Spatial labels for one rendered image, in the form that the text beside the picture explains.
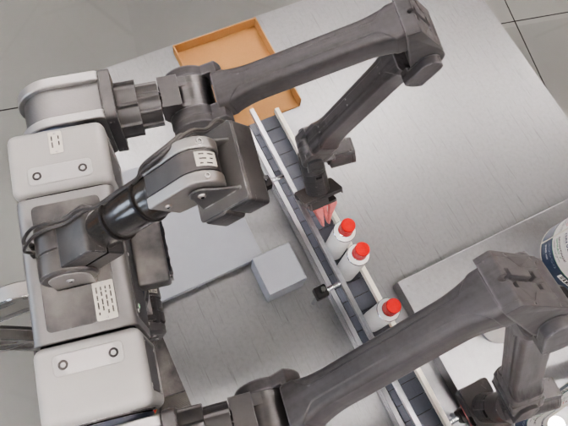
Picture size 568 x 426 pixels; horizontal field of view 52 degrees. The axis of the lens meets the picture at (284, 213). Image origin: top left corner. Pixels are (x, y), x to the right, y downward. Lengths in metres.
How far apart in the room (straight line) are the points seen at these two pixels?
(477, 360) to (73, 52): 2.14
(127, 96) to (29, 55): 1.99
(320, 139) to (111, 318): 0.60
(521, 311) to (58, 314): 0.54
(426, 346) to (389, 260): 0.85
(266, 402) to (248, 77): 0.48
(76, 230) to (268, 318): 0.84
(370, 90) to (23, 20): 2.19
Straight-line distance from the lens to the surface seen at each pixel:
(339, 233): 1.30
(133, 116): 0.91
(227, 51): 1.76
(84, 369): 0.76
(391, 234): 1.57
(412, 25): 0.91
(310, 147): 1.21
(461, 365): 1.50
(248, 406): 0.80
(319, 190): 1.34
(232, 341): 1.45
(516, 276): 0.71
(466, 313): 0.69
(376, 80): 1.04
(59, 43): 2.89
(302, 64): 0.91
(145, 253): 0.82
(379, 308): 1.28
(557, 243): 1.58
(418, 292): 1.49
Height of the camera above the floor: 2.26
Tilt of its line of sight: 69 degrees down
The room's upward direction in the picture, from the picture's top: 15 degrees clockwise
